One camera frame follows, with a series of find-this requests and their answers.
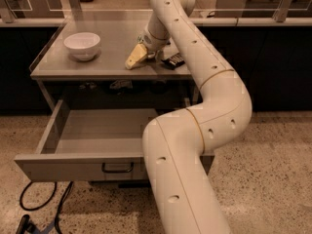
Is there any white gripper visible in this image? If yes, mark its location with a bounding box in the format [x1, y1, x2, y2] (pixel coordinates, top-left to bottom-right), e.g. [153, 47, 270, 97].
[125, 15, 170, 69]

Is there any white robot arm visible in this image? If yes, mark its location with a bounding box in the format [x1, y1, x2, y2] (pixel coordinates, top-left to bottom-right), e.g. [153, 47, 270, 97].
[126, 0, 252, 234]

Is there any grey open top drawer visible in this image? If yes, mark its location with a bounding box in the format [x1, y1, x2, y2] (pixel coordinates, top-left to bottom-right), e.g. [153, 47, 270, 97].
[14, 97, 215, 183]

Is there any dark snack bar front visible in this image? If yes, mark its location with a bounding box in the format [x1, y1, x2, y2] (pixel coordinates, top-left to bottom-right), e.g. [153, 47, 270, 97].
[162, 53, 185, 70]

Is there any grey metal cabinet counter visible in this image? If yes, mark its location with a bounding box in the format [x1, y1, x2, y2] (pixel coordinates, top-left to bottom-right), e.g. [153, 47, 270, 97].
[28, 9, 207, 115]

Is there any white ceramic bowl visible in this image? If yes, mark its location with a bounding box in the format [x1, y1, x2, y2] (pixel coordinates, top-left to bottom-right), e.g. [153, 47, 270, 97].
[63, 32, 100, 61]

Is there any glass barrier panel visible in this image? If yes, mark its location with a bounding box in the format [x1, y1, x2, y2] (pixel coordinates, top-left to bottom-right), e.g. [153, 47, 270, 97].
[1, 0, 280, 23]

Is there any black plug on floor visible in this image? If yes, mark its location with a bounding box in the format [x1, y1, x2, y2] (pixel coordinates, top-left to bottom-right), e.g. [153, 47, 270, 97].
[16, 214, 35, 234]

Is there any black drawer handle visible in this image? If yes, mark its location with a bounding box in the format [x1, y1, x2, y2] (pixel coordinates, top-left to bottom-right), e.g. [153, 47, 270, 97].
[101, 162, 134, 174]

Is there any black floor cable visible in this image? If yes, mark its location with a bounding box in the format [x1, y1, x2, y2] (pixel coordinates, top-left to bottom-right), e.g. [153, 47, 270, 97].
[19, 180, 75, 234]

